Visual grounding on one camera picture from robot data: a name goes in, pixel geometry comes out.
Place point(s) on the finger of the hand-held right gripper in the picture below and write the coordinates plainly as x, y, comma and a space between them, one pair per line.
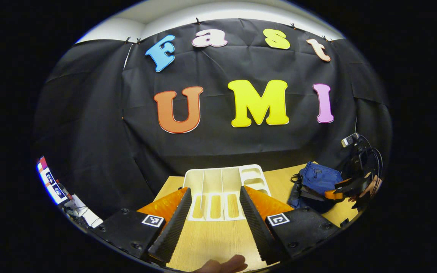
349, 186

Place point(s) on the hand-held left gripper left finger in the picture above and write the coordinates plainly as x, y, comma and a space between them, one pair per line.
173, 231

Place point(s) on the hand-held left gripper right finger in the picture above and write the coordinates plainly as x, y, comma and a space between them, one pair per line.
258, 231

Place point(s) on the blue schoolbag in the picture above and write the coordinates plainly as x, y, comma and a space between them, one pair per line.
319, 178

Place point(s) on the cream plastic bookshelf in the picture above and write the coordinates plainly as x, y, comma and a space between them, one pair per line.
214, 182

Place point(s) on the white plastic object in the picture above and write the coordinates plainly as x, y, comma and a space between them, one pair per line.
85, 214

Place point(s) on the black backdrop cloth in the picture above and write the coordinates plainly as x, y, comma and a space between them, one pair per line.
222, 140

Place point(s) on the colourful printed banner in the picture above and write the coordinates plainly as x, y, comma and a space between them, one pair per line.
51, 182

